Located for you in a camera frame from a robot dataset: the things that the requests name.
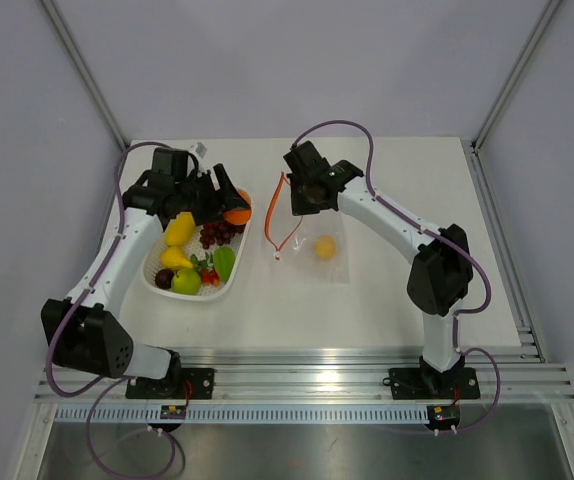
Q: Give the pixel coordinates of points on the aluminium rail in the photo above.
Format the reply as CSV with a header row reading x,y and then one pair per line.
x,y
522,315
355,375

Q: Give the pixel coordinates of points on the controller board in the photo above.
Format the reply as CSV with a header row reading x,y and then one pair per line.
x,y
443,418
173,412

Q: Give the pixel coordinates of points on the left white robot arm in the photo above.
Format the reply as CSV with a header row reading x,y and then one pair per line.
x,y
86,341

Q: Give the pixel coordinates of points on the orange fruit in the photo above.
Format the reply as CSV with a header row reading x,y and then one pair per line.
x,y
240,217

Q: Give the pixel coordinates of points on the left controller board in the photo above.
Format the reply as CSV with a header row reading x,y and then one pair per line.
x,y
173,412

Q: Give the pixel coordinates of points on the right controller board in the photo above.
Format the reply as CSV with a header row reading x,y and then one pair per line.
x,y
443,418

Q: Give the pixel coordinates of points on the purple grape bunch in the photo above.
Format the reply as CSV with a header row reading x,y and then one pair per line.
x,y
219,234

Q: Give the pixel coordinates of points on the red strawberry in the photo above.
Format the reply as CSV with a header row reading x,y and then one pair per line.
x,y
209,276

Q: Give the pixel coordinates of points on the yellow pear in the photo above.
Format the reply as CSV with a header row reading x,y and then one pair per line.
x,y
173,258

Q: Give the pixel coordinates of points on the dark purple plum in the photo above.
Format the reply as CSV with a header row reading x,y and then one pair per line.
x,y
164,278

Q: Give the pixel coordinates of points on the yellow peach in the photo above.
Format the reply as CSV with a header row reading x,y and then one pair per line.
x,y
325,247

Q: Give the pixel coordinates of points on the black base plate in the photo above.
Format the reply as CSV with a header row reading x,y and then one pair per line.
x,y
198,383
417,384

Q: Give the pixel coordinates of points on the green apple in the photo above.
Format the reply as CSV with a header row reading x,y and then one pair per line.
x,y
186,282

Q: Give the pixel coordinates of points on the right aluminium frame post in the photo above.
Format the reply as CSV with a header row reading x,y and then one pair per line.
x,y
518,70

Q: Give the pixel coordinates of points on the aluminium front rail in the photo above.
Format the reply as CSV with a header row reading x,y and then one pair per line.
x,y
355,375

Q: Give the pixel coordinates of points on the clear zip top bag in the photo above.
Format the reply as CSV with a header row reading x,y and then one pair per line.
x,y
292,238

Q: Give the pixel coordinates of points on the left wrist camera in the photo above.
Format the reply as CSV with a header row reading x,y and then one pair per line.
x,y
199,149

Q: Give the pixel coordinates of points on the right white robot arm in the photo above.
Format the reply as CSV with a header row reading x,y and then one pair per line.
x,y
440,274

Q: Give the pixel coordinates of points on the white perforated fruit basket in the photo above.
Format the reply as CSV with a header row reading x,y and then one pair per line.
x,y
200,258

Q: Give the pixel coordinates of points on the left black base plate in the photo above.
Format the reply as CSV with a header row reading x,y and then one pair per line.
x,y
198,383

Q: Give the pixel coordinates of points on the right side aluminium rail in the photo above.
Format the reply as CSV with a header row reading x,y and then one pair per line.
x,y
522,315

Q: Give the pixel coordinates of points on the left aluminium frame post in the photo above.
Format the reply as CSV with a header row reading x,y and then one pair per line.
x,y
66,38

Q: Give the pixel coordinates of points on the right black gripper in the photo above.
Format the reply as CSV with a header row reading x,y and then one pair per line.
x,y
299,208

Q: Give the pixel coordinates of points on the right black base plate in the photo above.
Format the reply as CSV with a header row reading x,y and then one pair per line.
x,y
417,384

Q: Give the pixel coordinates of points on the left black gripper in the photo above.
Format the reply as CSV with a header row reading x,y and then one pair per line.
x,y
225,197

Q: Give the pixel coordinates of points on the white slotted cable duct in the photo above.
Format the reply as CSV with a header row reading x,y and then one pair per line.
x,y
248,414

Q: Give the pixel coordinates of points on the aluminium frame post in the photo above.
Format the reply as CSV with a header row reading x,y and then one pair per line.
x,y
66,38
518,70

